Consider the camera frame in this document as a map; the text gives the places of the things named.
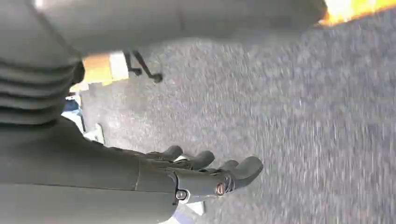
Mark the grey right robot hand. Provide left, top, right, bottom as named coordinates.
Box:
left=0, top=0, right=329, bottom=224

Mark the ribbed grey right arm sleeve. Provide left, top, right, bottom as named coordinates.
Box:
left=0, top=57, right=85, bottom=127

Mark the orange and white furniture panel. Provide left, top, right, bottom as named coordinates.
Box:
left=69, top=52, right=130, bottom=93

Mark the black wheeled chair base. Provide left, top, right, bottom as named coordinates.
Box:
left=123, top=50, right=163, bottom=84

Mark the white flat piece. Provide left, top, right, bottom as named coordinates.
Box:
left=161, top=201, right=207, bottom=224

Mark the orange wooden panel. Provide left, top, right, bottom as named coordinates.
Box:
left=317, top=0, right=396, bottom=28

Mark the white and blue bracket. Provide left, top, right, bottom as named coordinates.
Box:
left=61, top=92, right=105, bottom=145

